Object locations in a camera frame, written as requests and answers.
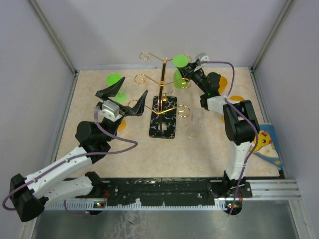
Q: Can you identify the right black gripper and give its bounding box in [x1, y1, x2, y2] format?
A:
[177, 62, 208, 94]

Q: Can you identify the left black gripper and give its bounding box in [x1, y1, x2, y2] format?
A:
[96, 77, 148, 142]

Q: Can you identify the green plastic wine glass front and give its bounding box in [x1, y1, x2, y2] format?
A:
[172, 55, 190, 89]

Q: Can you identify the green plastic wine glass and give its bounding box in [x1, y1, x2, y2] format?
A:
[172, 55, 190, 89]
[106, 73, 127, 103]

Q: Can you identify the clear wine glass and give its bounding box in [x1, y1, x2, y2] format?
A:
[187, 108, 204, 139]

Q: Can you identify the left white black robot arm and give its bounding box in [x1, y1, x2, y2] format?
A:
[2, 77, 148, 222]

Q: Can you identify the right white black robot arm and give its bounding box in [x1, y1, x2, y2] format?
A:
[177, 60, 260, 197]

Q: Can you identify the orange plastic wine glass left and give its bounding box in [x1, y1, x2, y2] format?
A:
[117, 120, 127, 132]

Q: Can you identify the orange plastic wine glass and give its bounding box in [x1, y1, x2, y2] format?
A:
[221, 95, 245, 123]
[218, 76, 228, 94]
[117, 120, 127, 132]

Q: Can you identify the green plastic wine glass back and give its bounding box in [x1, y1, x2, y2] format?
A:
[106, 73, 127, 103]

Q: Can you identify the gold wine glass rack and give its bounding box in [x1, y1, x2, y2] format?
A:
[134, 51, 190, 139]

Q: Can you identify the orange plastic wine glass back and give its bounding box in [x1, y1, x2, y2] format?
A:
[218, 76, 228, 94]

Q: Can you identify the orange plastic wine glass right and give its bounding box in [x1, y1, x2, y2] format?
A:
[221, 95, 245, 123]

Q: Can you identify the blue yellow picture board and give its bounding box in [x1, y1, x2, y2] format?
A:
[253, 123, 283, 170]

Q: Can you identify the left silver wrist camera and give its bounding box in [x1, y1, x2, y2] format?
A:
[98, 100, 123, 122]

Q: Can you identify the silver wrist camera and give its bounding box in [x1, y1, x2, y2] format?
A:
[98, 100, 123, 122]
[195, 52, 210, 65]

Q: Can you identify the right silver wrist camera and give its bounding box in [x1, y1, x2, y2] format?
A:
[195, 52, 210, 65]

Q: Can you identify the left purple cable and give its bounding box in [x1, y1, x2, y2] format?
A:
[2, 106, 139, 218]

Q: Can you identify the black mounting rail base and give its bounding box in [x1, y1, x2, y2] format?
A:
[74, 170, 253, 216]

